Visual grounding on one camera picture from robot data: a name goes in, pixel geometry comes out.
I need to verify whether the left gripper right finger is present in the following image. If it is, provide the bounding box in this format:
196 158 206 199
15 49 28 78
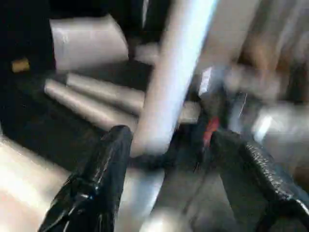
212 130 309 232

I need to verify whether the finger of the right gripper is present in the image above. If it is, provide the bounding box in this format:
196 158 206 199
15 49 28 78
130 142 194 170

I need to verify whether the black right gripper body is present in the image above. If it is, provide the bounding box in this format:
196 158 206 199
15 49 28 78
193 91 232 155

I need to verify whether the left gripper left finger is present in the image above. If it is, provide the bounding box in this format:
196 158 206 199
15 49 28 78
38 125 133 232

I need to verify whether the white plastic table top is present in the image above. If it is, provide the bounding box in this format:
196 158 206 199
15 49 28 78
0 132 174 232

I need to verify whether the black table mat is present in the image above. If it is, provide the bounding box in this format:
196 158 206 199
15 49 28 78
0 58 309 232

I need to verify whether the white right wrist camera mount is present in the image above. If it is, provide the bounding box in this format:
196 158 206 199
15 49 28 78
197 66 227 97

